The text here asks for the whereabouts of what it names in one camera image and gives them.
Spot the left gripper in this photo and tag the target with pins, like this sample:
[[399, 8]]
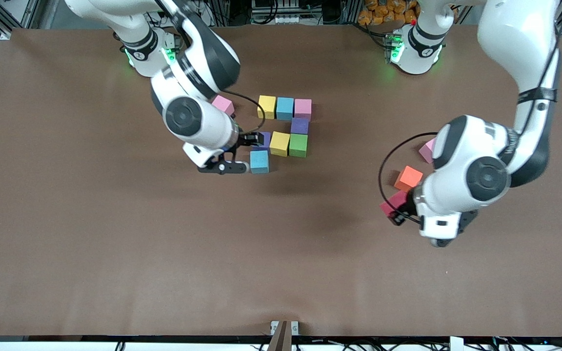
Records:
[[407, 206]]

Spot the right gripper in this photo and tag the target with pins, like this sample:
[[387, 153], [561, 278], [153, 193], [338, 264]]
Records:
[[246, 140]]

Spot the purple foam cube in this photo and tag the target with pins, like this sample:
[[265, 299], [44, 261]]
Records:
[[299, 125], [267, 141]]

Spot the red foam cube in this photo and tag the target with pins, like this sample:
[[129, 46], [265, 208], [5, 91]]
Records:
[[392, 202]]

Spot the blue foam cube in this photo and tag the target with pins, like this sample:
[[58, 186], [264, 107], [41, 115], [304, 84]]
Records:
[[259, 162], [285, 108]]

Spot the yellow foam cube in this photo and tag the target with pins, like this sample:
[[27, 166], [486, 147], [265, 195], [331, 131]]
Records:
[[269, 107], [279, 144]]

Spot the green foam cube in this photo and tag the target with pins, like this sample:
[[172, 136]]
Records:
[[298, 145]]

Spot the pink foam cube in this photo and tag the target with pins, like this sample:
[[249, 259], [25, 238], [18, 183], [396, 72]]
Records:
[[223, 105], [427, 150], [303, 108]]

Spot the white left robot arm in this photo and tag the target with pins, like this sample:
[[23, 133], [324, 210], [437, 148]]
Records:
[[520, 34]]

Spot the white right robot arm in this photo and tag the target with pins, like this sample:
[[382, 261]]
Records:
[[203, 53]]

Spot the orange foam cube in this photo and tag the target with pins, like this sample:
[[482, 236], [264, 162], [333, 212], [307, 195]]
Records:
[[408, 178]]

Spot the orange snack bags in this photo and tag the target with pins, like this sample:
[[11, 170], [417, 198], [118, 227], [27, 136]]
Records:
[[378, 14]]

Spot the brown paper table cover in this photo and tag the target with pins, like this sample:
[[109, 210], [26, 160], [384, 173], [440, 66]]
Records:
[[115, 268]]

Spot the small metal bracket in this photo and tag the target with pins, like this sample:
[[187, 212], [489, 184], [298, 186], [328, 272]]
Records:
[[274, 325]]

